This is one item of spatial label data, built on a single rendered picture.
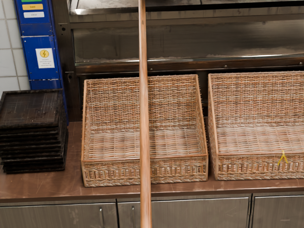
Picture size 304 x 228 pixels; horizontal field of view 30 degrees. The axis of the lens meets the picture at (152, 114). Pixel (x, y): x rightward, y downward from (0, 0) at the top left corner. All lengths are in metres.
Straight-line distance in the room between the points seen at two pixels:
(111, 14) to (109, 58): 0.22
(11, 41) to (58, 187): 0.72
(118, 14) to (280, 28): 0.76
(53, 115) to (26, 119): 0.11
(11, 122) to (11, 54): 0.39
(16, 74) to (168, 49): 0.75
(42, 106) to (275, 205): 1.14
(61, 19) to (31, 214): 0.89
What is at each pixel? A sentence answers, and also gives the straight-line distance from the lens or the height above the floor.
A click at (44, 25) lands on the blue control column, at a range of 2.65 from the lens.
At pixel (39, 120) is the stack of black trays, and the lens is 2.53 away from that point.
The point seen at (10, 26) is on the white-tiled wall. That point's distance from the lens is 2.72.
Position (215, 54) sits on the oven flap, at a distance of 2.72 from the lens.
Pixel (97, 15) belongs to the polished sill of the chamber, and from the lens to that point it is 2.63.
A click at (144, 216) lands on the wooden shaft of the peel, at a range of 1.54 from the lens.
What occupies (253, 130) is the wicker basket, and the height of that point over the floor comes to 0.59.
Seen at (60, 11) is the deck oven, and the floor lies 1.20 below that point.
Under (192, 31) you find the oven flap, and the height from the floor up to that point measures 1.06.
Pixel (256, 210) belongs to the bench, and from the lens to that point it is 2.64.
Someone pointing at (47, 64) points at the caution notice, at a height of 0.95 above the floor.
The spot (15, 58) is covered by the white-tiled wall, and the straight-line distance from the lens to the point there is 2.79.
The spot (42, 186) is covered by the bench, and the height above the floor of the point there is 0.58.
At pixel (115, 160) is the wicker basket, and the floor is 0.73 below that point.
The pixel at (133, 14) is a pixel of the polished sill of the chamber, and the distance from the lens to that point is 2.62.
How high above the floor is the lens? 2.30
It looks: 36 degrees down
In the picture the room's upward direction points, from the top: 2 degrees counter-clockwise
